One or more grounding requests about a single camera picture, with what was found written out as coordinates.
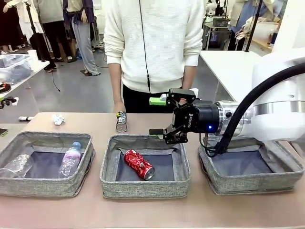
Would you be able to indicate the clear plastic bag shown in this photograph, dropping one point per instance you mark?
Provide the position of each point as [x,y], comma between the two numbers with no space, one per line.
[269,31]

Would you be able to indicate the white side table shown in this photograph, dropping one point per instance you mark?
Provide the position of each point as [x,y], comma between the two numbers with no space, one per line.
[40,65]

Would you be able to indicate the large white table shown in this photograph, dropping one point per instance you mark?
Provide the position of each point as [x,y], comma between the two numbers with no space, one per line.
[226,69]

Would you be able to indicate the background metal desk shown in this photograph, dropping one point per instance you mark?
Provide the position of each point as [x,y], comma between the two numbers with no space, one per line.
[215,29]

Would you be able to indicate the clear plastic cup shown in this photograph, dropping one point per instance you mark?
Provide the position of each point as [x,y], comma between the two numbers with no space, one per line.
[19,164]

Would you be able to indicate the person's left forearm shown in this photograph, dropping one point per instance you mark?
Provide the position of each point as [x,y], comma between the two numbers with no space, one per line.
[190,76]

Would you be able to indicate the bystander in black dress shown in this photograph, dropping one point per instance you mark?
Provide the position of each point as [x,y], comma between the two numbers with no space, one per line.
[9,26]

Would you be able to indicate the crushed red drink can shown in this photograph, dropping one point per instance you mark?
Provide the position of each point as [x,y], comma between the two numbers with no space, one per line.
[138,163]

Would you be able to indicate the background white robot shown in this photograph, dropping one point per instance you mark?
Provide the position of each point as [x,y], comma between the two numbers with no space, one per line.
[210,7]

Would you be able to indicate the black plastic crate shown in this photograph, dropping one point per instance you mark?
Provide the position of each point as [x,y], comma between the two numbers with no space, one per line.
[220,22]

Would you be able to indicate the grey fabric basket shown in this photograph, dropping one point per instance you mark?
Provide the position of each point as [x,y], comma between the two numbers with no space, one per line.
[43,188]
[250,183]
[143,188]

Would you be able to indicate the beige cloth pile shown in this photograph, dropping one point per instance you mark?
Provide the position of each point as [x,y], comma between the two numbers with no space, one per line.
[246,28]

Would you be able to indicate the white paper ball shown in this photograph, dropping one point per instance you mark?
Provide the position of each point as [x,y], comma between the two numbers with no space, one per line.
[58,120]

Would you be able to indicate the white marker pen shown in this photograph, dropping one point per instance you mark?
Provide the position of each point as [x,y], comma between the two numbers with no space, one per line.
[26,118]

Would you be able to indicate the purple box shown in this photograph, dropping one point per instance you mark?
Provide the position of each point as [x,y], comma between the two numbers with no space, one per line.
[214,37]

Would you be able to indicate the bystander in white coat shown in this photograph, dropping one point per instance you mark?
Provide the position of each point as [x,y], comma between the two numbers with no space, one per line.
[21,16]

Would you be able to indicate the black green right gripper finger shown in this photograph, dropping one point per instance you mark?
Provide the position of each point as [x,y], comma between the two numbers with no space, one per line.
[175,137]
[182,94]

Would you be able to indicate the clear bottle with blue cap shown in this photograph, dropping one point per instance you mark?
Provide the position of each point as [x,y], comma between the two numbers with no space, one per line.
[70,159]

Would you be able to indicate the clear plastic storage bin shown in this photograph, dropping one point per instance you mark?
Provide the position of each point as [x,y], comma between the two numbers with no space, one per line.
[14,69]

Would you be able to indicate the person's right forearm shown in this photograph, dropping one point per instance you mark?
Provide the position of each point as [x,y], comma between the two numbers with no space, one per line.
[116,83]

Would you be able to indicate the orange and black tool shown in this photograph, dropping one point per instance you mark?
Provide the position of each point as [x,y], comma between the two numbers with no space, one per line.
[4,87]

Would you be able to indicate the bystander in blue shirt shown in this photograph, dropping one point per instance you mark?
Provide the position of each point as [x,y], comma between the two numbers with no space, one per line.
[243,9]

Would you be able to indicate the silver and black drink can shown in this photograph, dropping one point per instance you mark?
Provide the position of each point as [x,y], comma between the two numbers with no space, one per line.
[122,124]

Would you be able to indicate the person in white sweater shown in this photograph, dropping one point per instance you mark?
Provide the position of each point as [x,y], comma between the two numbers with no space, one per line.
[162,47]

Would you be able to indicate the bystander in grey trousers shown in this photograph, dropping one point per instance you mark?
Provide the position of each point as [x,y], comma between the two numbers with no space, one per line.
[83,43]

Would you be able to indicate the black flexible mini tripod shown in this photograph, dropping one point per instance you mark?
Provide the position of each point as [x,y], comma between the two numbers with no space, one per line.
[7,101]

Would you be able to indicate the person's right hand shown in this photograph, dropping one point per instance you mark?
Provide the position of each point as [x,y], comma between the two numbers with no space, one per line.
[118,107]

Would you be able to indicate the bystander in grey top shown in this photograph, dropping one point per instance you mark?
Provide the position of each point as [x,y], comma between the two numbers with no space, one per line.
[54,31]

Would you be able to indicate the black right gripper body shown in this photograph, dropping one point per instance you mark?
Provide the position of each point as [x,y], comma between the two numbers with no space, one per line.
[205,117]

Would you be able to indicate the black trousers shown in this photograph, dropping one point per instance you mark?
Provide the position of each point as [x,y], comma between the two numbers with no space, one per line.
[143,102]

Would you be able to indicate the black stand pole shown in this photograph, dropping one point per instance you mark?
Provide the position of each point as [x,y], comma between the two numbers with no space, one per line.
[256,19]

